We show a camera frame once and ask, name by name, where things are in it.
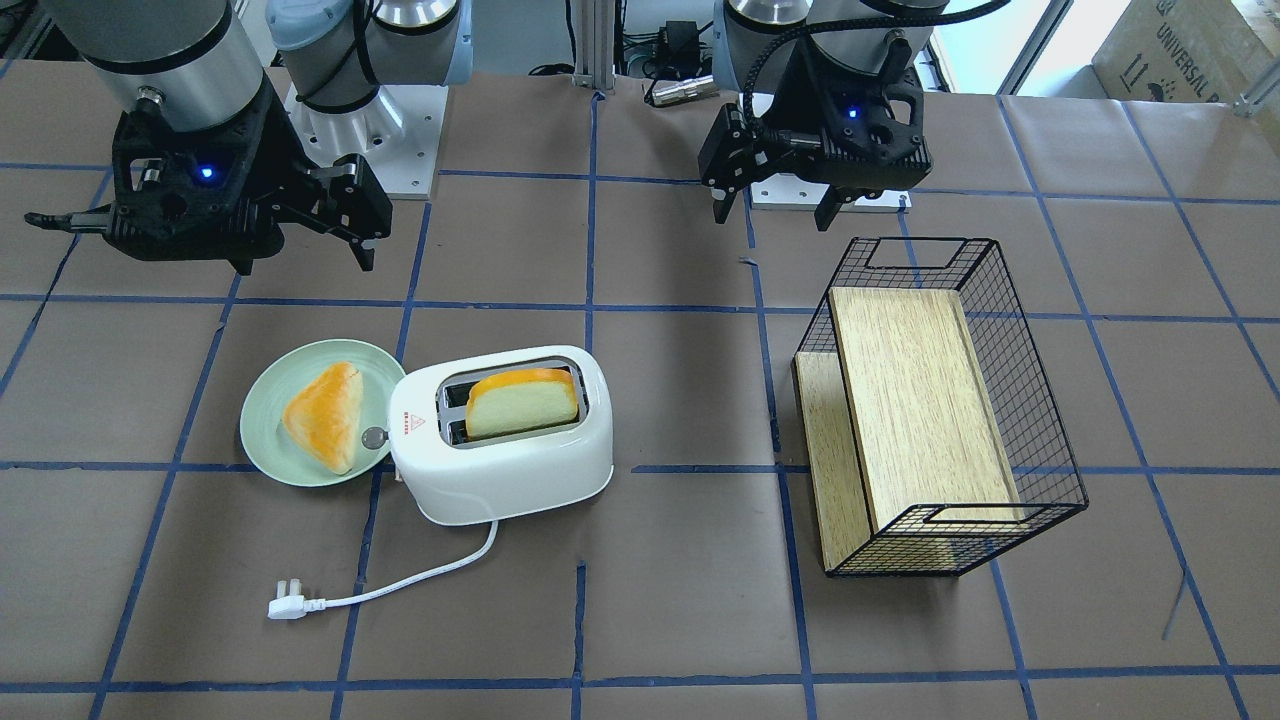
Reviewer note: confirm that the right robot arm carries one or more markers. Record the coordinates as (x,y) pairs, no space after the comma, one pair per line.
(200,57)

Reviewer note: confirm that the light green plate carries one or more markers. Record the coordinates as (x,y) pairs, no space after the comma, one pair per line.
(261,426)

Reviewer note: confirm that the wooden box in basket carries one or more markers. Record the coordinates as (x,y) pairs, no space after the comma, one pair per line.
(909,472)

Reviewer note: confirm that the cardboard box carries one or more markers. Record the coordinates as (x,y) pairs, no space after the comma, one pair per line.
(1187,51)

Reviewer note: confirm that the white two-slot toaster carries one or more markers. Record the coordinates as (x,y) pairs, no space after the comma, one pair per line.
(455,481)

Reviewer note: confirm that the aluminium frame post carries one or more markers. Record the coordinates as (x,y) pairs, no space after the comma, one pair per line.
(594,23)

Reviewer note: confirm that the black power adapter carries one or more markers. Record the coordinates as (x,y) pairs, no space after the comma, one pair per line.
(678,54)

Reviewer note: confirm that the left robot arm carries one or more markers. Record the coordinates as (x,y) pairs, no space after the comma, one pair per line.
(753,41)

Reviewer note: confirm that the black wire basket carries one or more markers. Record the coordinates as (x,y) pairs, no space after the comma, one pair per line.
(1028,420)

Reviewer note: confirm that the triangular bread on plate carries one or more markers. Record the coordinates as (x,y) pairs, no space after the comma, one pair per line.
(323,419)

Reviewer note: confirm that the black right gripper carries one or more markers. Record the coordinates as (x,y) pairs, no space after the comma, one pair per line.
(268,150)

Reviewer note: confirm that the bread slice in toaster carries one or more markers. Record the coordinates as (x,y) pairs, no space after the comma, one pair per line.
(513,402)

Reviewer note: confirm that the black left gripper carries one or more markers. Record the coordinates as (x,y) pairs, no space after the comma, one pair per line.
(794,112)

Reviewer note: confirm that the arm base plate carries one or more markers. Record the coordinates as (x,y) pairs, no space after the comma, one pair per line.
(398,134)
(789,193)

